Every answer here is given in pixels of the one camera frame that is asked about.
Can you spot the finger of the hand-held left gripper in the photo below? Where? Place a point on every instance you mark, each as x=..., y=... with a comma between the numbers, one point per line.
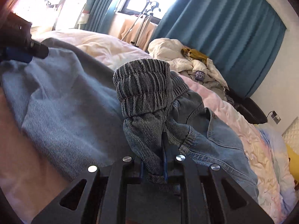
x=39, y=49
x=18, y=54

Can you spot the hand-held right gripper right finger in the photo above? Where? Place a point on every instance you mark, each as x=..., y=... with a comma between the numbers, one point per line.
x=165, y=165

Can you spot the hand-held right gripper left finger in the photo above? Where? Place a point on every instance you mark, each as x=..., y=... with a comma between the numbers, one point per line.
x=141, y=171

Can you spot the blue denim jeans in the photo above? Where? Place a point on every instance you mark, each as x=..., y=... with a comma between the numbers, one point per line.
x=58, y=102

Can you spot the pile of cream clothes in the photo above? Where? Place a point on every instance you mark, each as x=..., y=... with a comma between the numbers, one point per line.
x=163, y=49

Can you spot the white dressing table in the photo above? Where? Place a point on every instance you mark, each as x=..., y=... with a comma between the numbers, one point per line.
x=42, y=23

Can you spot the white chair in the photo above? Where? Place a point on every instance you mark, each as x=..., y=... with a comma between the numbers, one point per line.
x=72, y=11

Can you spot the narrow blue curtain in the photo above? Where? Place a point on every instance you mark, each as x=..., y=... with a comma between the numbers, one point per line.
x=100, y=7

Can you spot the beige hanging sweater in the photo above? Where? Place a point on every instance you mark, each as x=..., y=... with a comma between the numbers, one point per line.
x=127, y=28

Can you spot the pastel pink duvet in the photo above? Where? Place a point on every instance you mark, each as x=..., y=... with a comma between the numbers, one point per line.
x=257, y=149

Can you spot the black armchair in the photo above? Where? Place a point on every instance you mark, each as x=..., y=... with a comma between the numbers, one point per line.
x=252, y=112

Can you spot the mustard yellow garment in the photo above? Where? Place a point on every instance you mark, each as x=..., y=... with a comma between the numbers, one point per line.
x=198, y=54

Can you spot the garment steamer stand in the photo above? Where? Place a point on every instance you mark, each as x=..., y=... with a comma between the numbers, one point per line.
x=149, y=7

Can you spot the window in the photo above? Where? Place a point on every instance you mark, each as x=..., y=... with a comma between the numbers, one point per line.
x=149, y=0

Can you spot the yellow pillow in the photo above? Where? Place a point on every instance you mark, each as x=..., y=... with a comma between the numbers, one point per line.
x=294, y=161

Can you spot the white quilted headboard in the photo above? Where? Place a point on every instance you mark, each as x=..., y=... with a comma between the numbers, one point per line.
x=292, y=133

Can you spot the wide blue curtain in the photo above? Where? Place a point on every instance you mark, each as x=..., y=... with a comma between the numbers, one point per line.
x=222, y=23

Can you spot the wall socket with plug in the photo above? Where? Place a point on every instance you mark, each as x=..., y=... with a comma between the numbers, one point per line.
x=275, y=117

